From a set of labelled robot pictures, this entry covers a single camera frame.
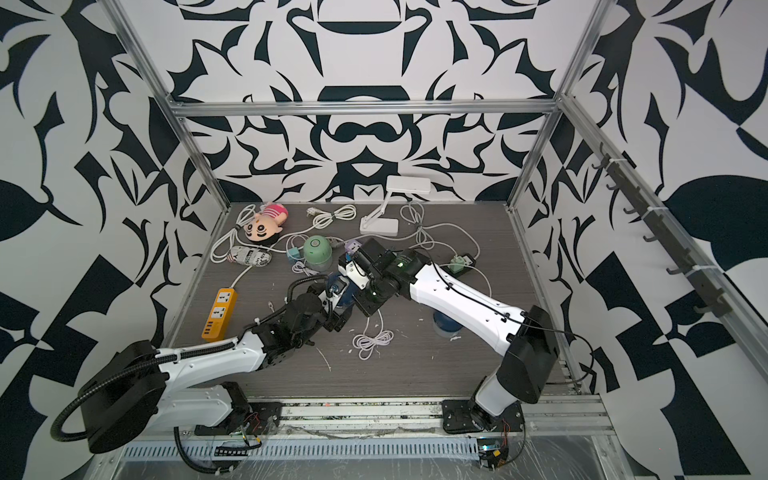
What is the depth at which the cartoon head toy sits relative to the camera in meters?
1.04

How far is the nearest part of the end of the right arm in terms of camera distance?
0.53 m

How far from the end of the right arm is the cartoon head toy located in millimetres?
448
